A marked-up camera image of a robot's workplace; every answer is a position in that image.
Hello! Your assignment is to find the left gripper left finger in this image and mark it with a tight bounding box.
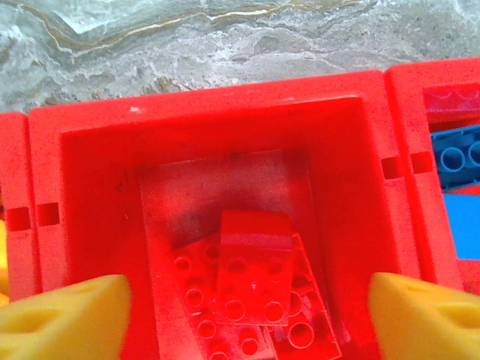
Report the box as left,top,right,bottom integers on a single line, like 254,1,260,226
0,274,132,360

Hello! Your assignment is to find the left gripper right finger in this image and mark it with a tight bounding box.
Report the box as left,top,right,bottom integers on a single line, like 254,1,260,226
367,271,480,360

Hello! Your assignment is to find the yellow lego brick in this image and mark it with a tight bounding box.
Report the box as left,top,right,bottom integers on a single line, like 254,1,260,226
0,220,11,305

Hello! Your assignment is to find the blue lego brick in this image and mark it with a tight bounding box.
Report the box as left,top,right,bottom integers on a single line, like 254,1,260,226
430,124,480,189
442,192,480,260

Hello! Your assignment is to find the long red lego brick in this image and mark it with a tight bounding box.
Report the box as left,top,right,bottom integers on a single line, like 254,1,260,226
171,232,343,360

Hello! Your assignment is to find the red sloped lego brick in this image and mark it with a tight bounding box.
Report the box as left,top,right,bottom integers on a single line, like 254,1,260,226
214,208,295,327

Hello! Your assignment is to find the red plastic bin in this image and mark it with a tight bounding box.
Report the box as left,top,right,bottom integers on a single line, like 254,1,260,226
27,69,442,360
385,55,480,298
0,111,38,301

